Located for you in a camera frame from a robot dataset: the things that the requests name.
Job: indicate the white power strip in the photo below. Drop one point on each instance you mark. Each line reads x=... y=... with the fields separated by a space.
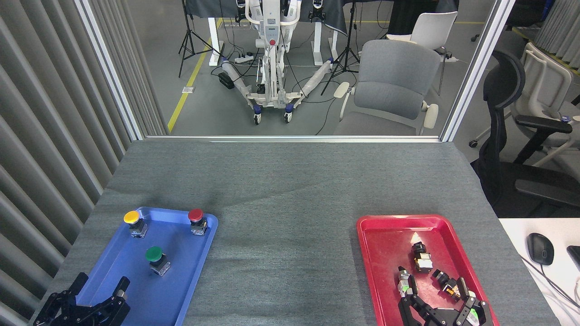
x=244 y=59

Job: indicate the silver floor socket plate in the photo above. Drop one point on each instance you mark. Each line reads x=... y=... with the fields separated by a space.
x=188 y=89

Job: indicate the white and green switch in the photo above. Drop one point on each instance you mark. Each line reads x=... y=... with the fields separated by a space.
x=473 y=312

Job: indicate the white frame office chair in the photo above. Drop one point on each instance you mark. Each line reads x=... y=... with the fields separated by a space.
x=543 y=81

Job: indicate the silver aluminium rail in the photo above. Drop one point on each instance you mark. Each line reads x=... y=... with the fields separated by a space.
x=290 y=138

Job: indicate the grey office chair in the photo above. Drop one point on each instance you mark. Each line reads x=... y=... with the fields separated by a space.
x=389 y=90

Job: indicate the white plastic chair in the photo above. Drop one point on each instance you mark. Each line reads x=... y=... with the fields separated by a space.
x=430 y=29

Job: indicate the yellow push button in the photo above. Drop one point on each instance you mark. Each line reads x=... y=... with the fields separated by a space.
x=132 y=218

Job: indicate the red push button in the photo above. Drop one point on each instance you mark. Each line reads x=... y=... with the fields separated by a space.
x=195 y=215

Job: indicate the black knob selector switch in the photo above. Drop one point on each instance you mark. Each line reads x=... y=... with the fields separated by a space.
x=423 y=261

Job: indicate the blue plastic tray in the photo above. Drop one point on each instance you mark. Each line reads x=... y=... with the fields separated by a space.
x=181 y=271

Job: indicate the white table leg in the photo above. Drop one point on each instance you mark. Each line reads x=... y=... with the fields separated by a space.
x=214 y=40
x=318 y=43

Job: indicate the black switch with orange block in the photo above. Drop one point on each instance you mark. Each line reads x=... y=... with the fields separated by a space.
x=448 y=287

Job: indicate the red plastic tray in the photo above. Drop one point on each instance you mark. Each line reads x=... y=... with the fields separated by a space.
x=385 y=253

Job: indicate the black office chair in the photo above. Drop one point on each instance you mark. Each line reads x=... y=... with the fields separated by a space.
x=503 y=136

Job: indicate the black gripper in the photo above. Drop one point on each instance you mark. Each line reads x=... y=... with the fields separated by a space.
x=81 y=319
x=445 y=319

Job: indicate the green push button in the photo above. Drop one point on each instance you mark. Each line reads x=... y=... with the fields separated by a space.
x=154 y=254

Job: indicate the black tripod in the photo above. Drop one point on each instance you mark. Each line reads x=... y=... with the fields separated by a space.
x=186 y=40
x=348 y=50

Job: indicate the silver switch with green block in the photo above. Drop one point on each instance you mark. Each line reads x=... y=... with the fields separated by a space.
x=402 y=283

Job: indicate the black table cloth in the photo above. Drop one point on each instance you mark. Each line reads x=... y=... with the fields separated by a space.
x=335 y=16

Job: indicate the white wheeled stand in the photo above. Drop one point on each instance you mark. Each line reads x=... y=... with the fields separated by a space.
x=271 y=31

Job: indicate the black computer mouse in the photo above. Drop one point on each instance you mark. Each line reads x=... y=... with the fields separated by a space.
x=540 y=249

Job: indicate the silver aluminium post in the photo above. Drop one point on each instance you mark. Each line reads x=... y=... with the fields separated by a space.
x=476 y=68
x=108 y=68

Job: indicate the black power adapter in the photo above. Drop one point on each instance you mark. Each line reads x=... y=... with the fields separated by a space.
x=226 y=80

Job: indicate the white desk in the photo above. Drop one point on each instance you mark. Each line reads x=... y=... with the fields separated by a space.
x=516 y=244

